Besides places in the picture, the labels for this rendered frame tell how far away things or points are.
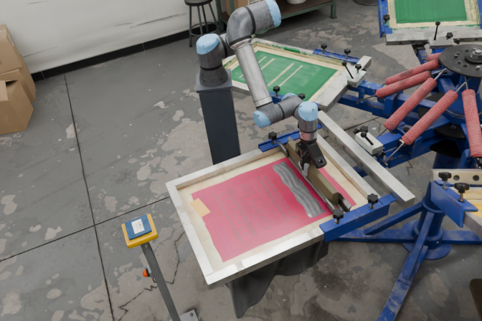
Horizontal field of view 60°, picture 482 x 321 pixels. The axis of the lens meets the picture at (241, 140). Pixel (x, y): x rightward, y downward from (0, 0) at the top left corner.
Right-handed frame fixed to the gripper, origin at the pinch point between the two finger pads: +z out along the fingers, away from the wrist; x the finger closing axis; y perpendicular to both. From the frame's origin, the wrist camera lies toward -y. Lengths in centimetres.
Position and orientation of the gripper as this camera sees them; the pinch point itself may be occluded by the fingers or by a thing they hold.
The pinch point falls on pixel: (310, 173)
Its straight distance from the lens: 187.7
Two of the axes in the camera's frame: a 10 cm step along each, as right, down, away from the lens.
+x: -9.1, 3.3, -2.5
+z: 1.1, 7.7, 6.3
